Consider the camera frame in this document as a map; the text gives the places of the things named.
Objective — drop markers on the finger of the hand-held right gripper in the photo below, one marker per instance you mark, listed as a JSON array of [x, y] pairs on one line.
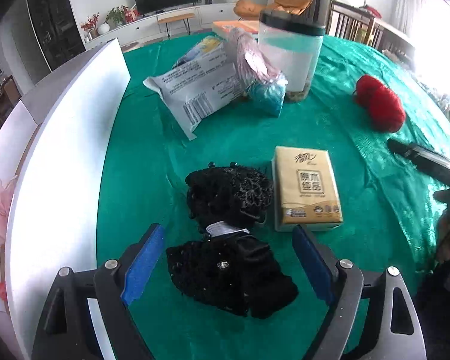
[[405, 150]]

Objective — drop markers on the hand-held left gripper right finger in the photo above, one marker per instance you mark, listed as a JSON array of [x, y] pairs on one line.
[[313, 266]]

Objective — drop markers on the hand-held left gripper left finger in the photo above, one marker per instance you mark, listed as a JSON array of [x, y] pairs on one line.
[[142, 262]]

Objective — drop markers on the red yarn ball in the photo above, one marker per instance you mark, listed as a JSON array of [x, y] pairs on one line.
[[382, 105]]

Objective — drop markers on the tan tissue pack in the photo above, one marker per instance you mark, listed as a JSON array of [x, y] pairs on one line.
[[307, 187]]

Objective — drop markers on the white box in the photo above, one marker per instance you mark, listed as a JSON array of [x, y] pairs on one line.
[[60, 157]]

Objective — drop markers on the orange red packet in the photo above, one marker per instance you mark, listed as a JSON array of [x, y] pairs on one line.
[[0, 290]]

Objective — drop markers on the blue scrunchie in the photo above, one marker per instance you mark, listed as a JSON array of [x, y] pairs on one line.
[[268, 95]]

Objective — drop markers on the pink patterned packet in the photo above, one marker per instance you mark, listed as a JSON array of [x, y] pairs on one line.
[[247, 60]]

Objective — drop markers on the white plastic mailer bag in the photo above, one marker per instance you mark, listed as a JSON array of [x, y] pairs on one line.
[[195, 86]]

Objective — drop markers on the person's right forearm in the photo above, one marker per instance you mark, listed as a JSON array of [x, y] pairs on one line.
[[442, 307]]

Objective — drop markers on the light wooden slatted chair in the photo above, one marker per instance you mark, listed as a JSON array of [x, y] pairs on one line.
[[390, 41]]

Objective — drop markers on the green satin tablecloth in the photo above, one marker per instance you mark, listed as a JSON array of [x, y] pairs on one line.
[[228, 157]]

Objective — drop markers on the clear jar with black lid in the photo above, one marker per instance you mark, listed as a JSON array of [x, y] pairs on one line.
[[296, 60]]

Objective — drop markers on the red cloth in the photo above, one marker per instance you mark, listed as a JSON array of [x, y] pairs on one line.
[[371, 10]]

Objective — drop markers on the dark wooden slatted chair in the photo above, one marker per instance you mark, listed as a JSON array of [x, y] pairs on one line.
[[345, 18]]

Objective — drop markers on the white sheer curtain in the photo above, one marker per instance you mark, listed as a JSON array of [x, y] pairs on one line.
[[416, 0]]

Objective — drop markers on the orange book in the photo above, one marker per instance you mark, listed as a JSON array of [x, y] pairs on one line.
[[232, 26]]

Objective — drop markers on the orange lounge chair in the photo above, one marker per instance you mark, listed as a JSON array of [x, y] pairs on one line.
[[247, 7]]

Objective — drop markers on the white television cabinet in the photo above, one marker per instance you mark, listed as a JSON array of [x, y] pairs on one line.
[[142, 30]]

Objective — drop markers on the white round vase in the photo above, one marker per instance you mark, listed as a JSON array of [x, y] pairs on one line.
[[103, 28]]

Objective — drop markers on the red flowers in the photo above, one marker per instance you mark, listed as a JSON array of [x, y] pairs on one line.
[[90, 24]]

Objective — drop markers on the wooden stool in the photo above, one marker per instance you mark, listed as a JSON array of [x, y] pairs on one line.
[[176, 17]]

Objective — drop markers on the red gift box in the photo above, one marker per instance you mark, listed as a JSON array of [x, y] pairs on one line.
[[131, 14]]

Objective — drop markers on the leafy potted plant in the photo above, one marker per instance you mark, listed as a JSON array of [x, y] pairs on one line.
[[116, 15]]

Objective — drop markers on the black glass cabinet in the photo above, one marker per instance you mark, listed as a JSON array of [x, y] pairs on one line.
[[56, 18]]

